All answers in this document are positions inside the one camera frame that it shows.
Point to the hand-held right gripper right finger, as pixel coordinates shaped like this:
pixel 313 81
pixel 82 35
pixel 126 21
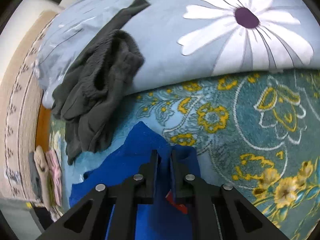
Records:
pixel 174 175

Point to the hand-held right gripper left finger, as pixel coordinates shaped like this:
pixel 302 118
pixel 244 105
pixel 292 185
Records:
pixel 155 170

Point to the blue sweatshirt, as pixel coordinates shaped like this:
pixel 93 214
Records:
pixel 140 142

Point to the orange wooden bed frame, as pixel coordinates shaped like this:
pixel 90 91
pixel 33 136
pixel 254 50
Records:
pixel 43 130

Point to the dark grey fleece pants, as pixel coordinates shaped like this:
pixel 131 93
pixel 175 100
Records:
pixel 100 80

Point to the pink folded garment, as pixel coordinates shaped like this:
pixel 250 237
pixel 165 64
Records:
pixel 55 167

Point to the grey folded garment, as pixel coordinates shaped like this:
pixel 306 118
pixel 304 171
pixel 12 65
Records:
pixel 35 175

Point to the olive folded garment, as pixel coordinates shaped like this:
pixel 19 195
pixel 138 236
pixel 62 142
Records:
pixel 51 190

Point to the teal floral blanket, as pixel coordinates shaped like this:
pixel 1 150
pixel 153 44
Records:
pixel 250 130

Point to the beige patterned headboard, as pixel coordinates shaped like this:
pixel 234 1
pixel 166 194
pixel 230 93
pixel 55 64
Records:
pixel 20 117

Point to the grey-blue floral quilt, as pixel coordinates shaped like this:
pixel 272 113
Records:
pixel 175 42

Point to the beige folded garment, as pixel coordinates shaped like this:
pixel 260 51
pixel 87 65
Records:
pixel 41 162

